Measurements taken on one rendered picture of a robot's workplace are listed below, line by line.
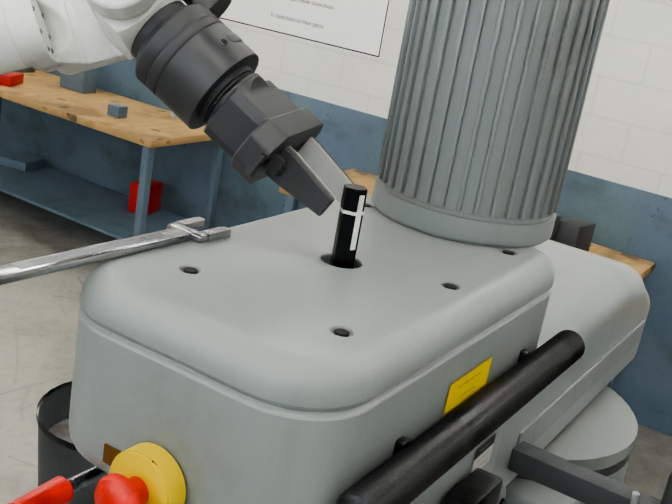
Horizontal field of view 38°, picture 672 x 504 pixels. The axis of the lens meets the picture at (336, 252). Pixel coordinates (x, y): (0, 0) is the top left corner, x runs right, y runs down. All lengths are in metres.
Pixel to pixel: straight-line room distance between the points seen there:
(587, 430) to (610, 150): 3.78
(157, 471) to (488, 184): 0.45
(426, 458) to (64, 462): 2.37
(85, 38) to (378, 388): 0.45
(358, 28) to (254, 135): 4.92
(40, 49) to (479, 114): 0.41
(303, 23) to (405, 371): 5.24
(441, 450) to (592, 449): 0.64
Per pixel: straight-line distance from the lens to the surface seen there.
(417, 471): 0.73
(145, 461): 0.72
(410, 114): 0.99
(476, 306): 0.83
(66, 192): 6.70
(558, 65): 0.96
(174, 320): 0.70
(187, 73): 0.83
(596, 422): 1.47
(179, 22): 0.85
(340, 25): 5.77
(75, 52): 0.93
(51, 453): 3.08
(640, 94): 5.08
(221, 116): 0.83
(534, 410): 1.20
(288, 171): 0.82
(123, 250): 0.79
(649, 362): 5.29
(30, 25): 0.88
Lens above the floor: 2.16
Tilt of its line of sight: 18 degrees down
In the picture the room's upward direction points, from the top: 10 degrees clockwise
